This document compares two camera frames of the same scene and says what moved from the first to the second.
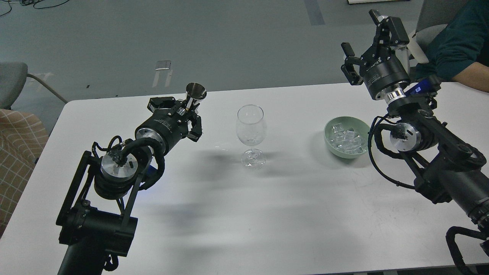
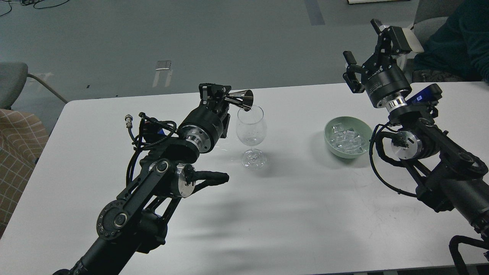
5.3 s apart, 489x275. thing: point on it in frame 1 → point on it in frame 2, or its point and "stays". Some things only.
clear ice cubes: x=347 y=141 stays
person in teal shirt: x=459 y=53 stays
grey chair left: x=13 y=75 stays
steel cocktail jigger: x=195 y=93 → x=244 y=99
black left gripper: x=167 y=126 → x=204 y=127
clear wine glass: x=251 y=129 stays
